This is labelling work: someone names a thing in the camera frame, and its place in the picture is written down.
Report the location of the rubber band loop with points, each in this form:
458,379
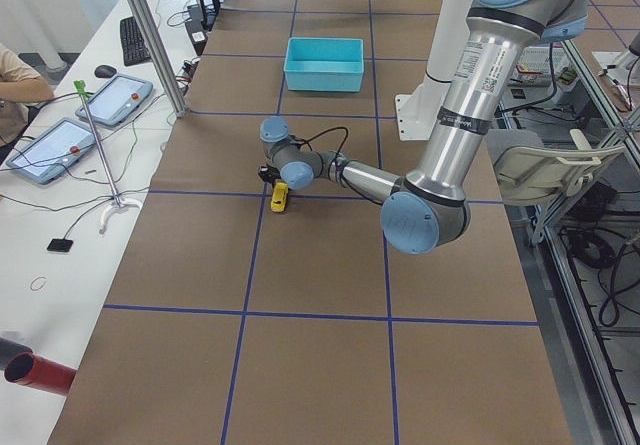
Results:
38,283

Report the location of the seated person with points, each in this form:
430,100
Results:
21,87

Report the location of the yellow beetle toy car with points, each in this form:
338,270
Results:
279,197

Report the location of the red cardboard tube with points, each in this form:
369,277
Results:
21,366

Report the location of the aluminium frame post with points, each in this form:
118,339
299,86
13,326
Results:
141,12

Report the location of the far teach pendant tablet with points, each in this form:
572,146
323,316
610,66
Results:
117,99

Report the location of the teach pendant tablet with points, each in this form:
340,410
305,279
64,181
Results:
117,99
53,152

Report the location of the grey office chair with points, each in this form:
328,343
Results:
528,173

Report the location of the near teach pendant tablet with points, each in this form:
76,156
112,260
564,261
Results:
53,152

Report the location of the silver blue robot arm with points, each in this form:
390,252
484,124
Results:
426,207

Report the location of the black keyboard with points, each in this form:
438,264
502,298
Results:
133,46

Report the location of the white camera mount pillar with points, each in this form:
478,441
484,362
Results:
416,113

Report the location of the black computer mouse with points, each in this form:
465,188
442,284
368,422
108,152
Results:
105,71

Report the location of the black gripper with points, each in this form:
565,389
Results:
270,175

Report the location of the turquoise plastic bin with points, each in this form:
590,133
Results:
324,64

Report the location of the metal rod grabber tool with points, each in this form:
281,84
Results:
118,203

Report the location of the small black square pad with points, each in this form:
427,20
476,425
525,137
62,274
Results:
60,245

